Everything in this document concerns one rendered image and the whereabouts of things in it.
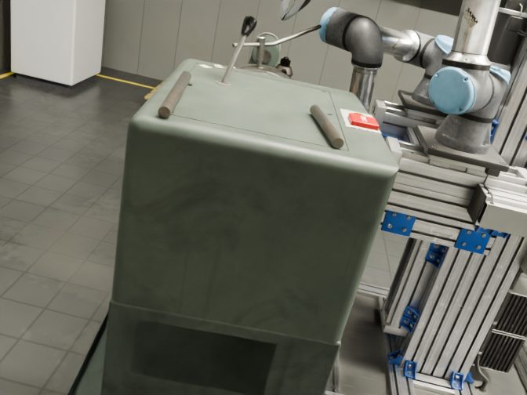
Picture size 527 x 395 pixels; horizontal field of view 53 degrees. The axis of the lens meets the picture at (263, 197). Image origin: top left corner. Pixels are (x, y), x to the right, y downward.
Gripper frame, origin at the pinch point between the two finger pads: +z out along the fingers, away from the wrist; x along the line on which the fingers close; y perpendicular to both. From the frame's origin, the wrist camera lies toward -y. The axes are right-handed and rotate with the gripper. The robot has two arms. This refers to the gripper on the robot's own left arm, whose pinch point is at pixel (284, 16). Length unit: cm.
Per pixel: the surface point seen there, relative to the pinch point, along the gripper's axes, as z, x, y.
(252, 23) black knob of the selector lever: 0.9, 8.1, -43.5
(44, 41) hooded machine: 153, 157, 308
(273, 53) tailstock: 26, -10, 93
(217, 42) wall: 96, 25, 409
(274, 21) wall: 46, -16, 404
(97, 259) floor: 151, 19, 53
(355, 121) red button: 5, -20, -62
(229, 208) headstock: 26, -3, -84
